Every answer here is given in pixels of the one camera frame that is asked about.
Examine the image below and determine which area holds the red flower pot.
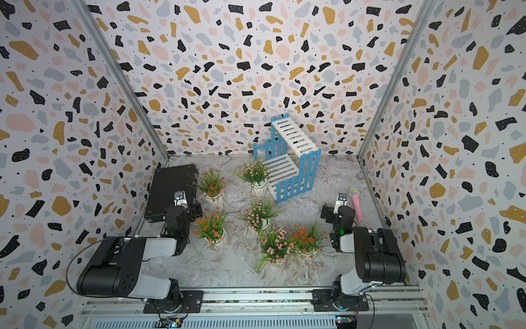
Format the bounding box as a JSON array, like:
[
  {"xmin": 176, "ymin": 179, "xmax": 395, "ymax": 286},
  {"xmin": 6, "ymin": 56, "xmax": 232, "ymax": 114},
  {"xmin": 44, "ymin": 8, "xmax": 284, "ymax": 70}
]
[
  {"xmin": 197, "ymin": 169, "xmax": 227, "ymax": 209},
  {"xmin": 291, "ymin": 222, "xmax": 328, "ymax": 259},
  {"xmin": 193, "ymin": 208, "xmax": 230, "ymax": 251}
]

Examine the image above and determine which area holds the pink flower pot front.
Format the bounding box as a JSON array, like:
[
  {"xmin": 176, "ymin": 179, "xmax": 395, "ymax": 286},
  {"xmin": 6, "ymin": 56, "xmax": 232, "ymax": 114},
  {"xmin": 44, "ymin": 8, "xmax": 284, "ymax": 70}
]
[{"xmin": 255, "ymin": 227, "xmax": 296, "ymax": 271}]

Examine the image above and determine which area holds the pink flower pot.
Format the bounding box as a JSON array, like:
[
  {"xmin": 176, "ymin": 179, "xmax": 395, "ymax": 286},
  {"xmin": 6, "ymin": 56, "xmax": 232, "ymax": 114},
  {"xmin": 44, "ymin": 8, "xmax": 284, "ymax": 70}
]
[
  {"xmin": 234, "ymin": 160, "xmax": 270, "ymax": 198},
  {"xmin": 255, "ymin": 227, "xmax": 296, "ymax": 271},
  {"xmin": 238, "ymin": 199, "xmax": 280, "ymax": 234}
]

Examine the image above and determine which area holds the blue white wooden rack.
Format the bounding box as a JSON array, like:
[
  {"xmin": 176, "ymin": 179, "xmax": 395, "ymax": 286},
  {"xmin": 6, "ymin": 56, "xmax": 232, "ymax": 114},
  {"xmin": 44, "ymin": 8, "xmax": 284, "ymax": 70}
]
[{"xmin": 253, "ymin": 115, "xmax": 321, "ymax": 203}]

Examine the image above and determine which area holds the pink flower pot back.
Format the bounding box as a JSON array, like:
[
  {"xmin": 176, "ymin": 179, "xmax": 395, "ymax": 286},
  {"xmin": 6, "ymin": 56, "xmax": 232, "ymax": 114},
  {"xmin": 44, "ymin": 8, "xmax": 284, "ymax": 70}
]
[{"xmin": 234, "ymin": 160, "xmax": 270, "ymax": 198}]

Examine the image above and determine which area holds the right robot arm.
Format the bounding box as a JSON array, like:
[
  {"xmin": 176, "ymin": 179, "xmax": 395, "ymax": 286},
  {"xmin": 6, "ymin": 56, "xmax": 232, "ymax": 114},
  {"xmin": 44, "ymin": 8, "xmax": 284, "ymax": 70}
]
[{"xmin": 312, "ymin": 204, "xmax": 406, "ymax": 312}]

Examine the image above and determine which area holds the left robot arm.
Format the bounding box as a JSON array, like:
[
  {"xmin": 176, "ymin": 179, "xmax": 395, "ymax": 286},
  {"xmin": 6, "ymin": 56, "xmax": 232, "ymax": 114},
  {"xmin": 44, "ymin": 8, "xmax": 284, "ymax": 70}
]
[{"xmin": 67, "ymin": 203, "xmax": 204, "ymax": 315}]

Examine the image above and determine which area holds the pink toy microphone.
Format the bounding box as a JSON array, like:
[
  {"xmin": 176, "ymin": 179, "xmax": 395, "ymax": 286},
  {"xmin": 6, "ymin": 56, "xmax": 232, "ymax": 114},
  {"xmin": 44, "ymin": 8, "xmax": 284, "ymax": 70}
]
[{"xmin": 349, "ymin": 186, "xmax": 363, "ymax": 223}]

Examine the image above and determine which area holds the black case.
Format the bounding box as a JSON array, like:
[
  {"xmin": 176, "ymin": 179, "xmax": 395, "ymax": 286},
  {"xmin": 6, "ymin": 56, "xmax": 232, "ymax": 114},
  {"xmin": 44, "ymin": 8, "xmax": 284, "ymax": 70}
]
[{"xmin": 144, "ymin": 164, "xmax": 199, "ymax": 223}]

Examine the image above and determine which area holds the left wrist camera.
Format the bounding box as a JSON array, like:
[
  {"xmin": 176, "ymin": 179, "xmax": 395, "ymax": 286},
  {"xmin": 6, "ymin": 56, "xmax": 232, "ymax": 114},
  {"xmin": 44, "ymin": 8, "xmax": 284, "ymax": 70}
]
[{"xmin": 174, "ymin": 191, "xmax": 188, "ymax": 208}]

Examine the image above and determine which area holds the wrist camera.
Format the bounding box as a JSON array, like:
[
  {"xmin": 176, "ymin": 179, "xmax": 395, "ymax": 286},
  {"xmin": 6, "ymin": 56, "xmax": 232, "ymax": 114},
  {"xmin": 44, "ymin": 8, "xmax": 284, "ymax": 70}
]
[
  {"xmin": 334, "ymin": 193, "xmax": 348, "ymax": 214},
  {"xmin": 174, "ymin": 191, "xmax": 188, "ymax": 208}
]

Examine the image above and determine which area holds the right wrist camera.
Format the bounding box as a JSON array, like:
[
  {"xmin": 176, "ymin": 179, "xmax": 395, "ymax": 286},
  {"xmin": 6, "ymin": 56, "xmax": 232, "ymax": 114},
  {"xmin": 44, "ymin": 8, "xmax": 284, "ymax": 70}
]
[{"xmin": 334, "ymin": 193, "xmax": 348, "ymax": 214}]

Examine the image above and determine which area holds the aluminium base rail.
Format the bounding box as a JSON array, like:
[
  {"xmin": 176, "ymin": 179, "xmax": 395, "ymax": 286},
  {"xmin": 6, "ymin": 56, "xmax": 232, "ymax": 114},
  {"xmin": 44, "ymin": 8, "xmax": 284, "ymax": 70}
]
[{"xmin": 78, "ymin": 285, "xmax": 434, "ymax": 328}]

